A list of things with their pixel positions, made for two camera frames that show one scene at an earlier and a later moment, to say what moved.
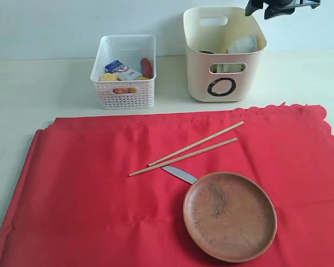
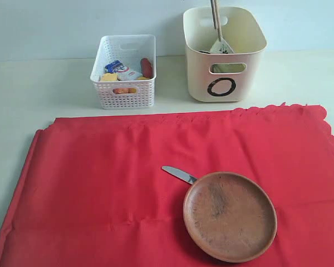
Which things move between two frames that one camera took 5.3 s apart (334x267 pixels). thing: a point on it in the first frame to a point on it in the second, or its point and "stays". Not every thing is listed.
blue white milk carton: x=123 y=72 stays
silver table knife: x=187 y=178 stays
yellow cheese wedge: x=109 y=77 stays
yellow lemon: x=142 y=78 stays
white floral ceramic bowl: x=242 y=44 to x=221 y=47
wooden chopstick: x=197 y=143 to x=214 y=14
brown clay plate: x=230 y=217 stays
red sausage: x=147 y=68 stays
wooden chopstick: x=184 y=157 to x=219 y=20
